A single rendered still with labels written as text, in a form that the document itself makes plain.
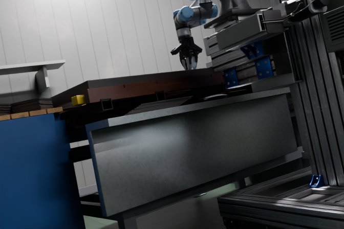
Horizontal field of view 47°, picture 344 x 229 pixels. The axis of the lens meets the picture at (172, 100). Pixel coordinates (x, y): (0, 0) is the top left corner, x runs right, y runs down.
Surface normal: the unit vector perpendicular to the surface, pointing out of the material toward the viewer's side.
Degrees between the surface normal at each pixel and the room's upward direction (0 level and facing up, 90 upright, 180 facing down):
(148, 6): 90
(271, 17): 90
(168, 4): 90
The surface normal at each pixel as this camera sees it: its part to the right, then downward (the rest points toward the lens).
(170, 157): 0.59, -0.16
